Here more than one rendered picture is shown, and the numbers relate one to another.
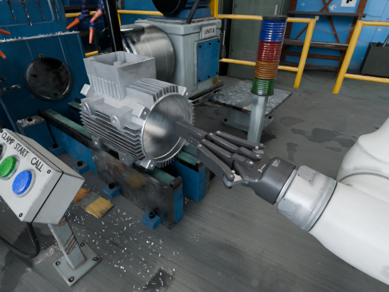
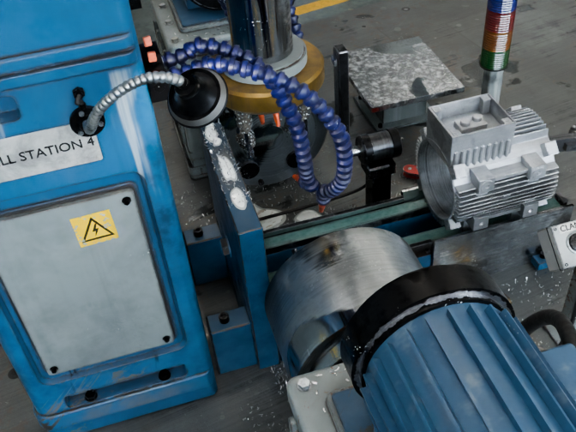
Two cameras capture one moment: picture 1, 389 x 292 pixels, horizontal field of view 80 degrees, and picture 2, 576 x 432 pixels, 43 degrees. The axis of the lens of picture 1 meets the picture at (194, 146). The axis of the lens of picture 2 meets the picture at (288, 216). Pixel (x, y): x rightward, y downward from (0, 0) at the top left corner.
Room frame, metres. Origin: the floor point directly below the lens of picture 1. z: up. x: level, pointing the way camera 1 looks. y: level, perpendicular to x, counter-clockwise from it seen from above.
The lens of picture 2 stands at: (0.12, 1.19, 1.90)
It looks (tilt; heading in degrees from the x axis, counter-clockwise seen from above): 42 degrees down; 309
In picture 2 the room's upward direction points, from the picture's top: 5 degrees counter-clockwise
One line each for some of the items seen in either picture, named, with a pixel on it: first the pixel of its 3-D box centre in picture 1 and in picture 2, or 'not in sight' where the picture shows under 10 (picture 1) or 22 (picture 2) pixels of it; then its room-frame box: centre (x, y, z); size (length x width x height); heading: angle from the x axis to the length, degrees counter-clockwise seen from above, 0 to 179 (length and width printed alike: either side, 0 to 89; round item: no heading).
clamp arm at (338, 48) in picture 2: (117, 48); (343, 108); (0.75, 0.23, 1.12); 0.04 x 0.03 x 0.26; 52
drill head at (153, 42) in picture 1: (142, 58); (254, 105); (0.99, 0.21, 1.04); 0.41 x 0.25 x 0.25; 142
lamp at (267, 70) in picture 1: (266, 67); (497, 36); (0.63, -0.19, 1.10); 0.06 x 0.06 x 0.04
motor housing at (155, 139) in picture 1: (139, 116); (483, 166); (0.50, 0.13, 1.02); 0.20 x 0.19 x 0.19; 52
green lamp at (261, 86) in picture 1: (263, 84); (495, 55); (0.63, -0.19, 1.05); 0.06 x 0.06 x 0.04
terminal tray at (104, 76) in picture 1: (121, 74); (469, 131); (0.53, 0.17, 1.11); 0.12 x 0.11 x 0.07; 52
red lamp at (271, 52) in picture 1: (269, 49); (500, 17); (0.63, -0.19, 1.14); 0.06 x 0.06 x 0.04
